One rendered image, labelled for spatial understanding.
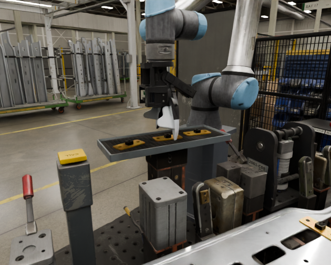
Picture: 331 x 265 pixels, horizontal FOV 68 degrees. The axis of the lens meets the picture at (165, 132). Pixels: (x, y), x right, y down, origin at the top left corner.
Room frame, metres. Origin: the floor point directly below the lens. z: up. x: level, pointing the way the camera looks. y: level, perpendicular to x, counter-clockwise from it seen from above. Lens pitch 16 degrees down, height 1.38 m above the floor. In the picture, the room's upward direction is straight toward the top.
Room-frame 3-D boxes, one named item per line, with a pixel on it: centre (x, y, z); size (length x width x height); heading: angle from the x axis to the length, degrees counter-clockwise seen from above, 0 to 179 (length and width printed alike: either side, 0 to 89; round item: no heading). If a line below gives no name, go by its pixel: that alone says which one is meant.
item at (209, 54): (3.37, -0.57, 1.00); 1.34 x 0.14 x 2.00; 47
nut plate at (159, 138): (0.69, -0.01, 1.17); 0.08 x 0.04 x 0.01; 113
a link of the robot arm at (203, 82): (1.02, -0.17, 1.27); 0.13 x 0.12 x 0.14; 43
